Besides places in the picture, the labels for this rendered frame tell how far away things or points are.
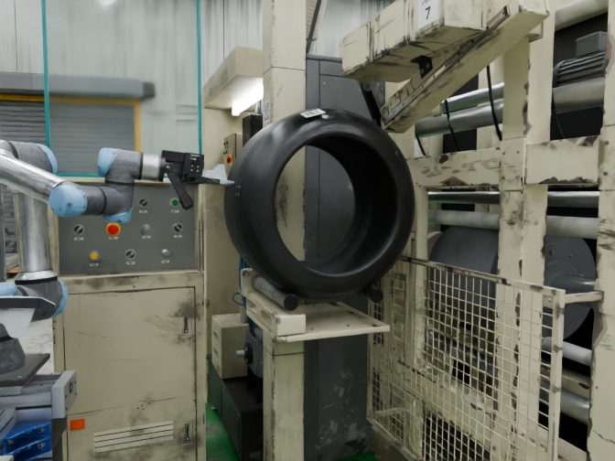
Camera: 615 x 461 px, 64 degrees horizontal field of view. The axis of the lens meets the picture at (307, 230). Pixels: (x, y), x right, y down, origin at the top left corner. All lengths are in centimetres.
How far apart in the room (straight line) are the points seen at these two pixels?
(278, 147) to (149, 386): 115
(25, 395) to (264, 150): 94
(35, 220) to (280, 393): 102
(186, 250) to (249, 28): 952
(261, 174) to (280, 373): 83
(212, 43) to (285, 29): 934
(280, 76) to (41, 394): 124
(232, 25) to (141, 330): 972
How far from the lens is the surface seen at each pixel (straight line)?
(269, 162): 135
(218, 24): 1130
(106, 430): 215
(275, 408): 193
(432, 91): 163
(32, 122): 1132
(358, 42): 179
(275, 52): 182
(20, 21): 1177
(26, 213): 166
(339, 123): 143
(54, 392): 159
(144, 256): 202
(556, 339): 127
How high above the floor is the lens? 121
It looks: 4 degrees down
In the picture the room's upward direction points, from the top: straight up
